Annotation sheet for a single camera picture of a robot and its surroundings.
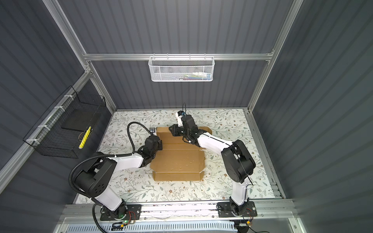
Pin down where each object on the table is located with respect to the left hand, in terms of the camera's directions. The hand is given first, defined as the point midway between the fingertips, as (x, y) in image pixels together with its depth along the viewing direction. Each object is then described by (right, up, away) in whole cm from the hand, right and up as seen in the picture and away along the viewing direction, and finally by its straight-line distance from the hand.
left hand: (156, 138), depth 94 cm
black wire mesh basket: (-43, +6, -22) cm, 49 cm away
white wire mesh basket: (+12, +57, +29) cm, 65 cm away
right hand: (+10, +6, -6) cm, 14 cm away
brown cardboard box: (+15, -14, -3) cm, 20 cm away
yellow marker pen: (-30, +3, -24) cm, 38 cm away
